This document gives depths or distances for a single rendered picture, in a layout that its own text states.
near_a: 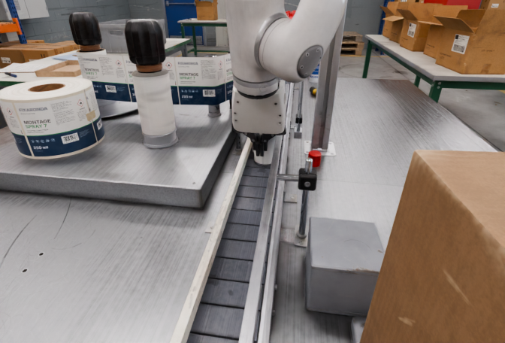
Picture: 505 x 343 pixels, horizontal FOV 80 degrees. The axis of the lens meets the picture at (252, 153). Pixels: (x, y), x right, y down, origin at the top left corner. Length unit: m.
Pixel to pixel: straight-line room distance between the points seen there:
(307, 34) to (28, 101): 0.62
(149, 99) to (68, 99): 0.18
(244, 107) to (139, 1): 8.85
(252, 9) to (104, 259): 0.46
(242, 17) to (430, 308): 0.37
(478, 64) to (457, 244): 2.21
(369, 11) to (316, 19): 8.15
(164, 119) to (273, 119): 0.32
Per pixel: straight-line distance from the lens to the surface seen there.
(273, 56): 0.41
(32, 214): 0.77
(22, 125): 0.85
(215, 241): 0.45
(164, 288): 0.52
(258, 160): 0.68
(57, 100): 0.81
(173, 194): 0.65
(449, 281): 0.23
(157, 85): 0.75
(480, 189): 0.23
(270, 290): 0.44
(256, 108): 0.54
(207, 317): 0.42
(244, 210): 0.55
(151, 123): 0.78
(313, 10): 0.40
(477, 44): 2.36
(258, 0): 0.43
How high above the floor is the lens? 1.23
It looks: 28 degrees down
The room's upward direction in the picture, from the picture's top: straight up
